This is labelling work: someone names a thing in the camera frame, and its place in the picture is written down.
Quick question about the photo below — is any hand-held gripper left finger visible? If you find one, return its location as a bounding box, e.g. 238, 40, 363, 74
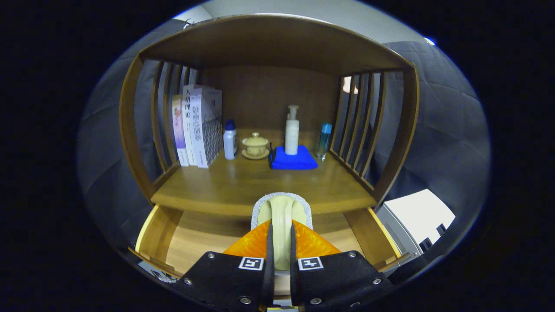
176, 219, 274, 312

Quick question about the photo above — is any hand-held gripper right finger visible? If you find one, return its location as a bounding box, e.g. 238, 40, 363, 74
290, 219, 394, 312

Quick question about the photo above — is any green handled scrub sponge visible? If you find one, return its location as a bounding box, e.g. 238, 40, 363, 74
251, 192, 313, 271

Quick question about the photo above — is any wooden drawer with black knob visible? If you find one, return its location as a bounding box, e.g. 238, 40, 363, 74
129, 205, 410, 295

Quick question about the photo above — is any wooden countertop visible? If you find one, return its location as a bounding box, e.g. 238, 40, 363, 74
150, 128, 377, 217

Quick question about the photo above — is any brown wooden cabinet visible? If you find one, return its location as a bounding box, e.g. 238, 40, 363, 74
119, 14, 420, 217

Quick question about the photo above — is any blue folded cloth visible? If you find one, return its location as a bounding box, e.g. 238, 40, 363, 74
269, 144, 319, 170

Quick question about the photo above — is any yellow lidded ceramic teacup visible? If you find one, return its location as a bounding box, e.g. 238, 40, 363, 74
241, 132, 270, 160

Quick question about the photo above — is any teal capped clear bottle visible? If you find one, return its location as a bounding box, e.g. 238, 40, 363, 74
316, 123, 333, 161

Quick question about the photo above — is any white bottle with blue cap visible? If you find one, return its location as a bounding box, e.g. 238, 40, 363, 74
223, 120, 238, 161

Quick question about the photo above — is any white slatted plastic furniture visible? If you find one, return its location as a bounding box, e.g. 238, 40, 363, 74
376, 188, 457, 267

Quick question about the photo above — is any white pump bottle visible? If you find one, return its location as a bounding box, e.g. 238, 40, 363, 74
284, 104, 300, 156

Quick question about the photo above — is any thin white book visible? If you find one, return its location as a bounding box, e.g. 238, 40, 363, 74
182, 84, 215, 166

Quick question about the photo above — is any purple spine book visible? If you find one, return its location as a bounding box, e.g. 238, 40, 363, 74
172, 94, 189, 167

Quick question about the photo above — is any black backdrop cloth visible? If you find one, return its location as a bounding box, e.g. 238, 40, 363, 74
77, 19, 493, 260

